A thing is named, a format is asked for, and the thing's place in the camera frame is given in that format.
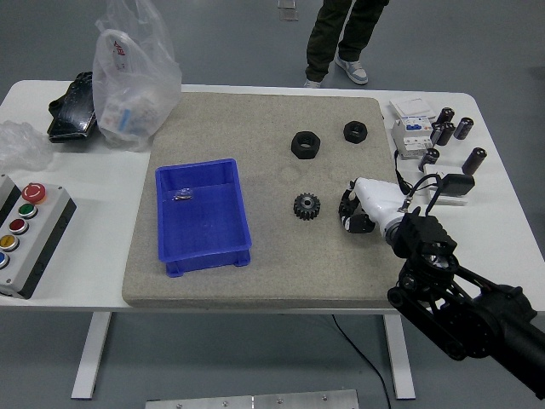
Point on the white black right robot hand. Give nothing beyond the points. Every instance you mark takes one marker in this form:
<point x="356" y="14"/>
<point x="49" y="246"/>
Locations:
<point x="376" y="198"/>

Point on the large black toothed gear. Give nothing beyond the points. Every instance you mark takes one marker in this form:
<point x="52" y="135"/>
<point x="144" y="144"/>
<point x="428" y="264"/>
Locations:
<point x="306" y="206"/>

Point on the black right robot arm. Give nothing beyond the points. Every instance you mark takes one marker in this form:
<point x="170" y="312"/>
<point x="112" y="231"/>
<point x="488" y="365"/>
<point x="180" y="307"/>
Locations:
<point x="489" y="319"/>

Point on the small black hex nut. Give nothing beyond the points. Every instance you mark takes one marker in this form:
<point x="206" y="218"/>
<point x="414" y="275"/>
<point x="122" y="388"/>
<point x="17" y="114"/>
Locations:
<point x="355" y="132"/>

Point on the large black hex nut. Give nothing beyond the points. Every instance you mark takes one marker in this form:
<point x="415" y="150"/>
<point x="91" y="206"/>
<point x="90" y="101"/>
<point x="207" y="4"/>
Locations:
<point x="305" y="145"/>

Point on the grey push-button control box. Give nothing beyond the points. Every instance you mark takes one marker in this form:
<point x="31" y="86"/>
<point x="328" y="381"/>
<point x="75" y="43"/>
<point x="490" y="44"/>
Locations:
<point x="38" y="238"/>

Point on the black cylindrical capacitor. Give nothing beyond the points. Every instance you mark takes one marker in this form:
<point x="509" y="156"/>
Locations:
<point x="446" y="117"/>
<point x="436" y="133"/>
<point x="429" y="159"/>
<point x="447" y="135"/>
<point x="474" y="161"/>
<point x="463" y="128"/>

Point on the white circuit breaker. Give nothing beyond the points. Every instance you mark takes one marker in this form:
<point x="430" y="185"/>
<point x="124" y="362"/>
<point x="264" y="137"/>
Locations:
<point x="409" y="138"/>

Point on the black power adapter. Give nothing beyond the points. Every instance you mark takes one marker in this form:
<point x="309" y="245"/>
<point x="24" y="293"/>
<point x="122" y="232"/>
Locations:
<point x="460" y="184"/>

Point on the grey-brown table mat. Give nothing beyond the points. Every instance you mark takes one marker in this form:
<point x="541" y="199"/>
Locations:
<point x="264" y="264"/>

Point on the white table leg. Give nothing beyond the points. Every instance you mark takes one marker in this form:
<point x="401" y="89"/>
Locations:
<point x="91" y="353"/>
<point x="400" y="358"/>

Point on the person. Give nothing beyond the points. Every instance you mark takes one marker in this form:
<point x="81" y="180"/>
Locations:
<point x="328" y="38"/>

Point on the blue plastic bin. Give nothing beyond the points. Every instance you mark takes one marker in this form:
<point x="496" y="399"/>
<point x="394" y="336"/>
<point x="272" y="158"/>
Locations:
<point x="200" y="221"/>

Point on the small clear screw bag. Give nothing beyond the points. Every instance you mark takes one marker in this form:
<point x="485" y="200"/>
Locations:
<point x="183" y="194"/>

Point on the clear plastic floor piece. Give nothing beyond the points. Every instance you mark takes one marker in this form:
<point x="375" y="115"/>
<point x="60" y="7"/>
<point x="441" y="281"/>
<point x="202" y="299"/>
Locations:
<point x="288" y="13"/>

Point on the silver metal plate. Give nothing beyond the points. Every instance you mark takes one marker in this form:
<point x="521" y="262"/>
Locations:
<point x="255" y="401"/>

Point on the large translucent plastic bag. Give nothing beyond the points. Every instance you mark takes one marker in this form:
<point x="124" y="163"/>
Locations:
<point x="127" y="85"/>

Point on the black glossy plastic tray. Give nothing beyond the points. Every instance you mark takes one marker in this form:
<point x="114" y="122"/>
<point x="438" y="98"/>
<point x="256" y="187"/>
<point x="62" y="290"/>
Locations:
<point x="72" y="115"/>

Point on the crumpled clear plastic wrap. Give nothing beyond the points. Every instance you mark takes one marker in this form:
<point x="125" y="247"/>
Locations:
<point x="21" y="145"/>

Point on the white wall switch box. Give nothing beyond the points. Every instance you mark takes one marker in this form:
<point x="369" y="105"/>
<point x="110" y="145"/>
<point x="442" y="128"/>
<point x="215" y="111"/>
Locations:
<point x="411" y="106"/>

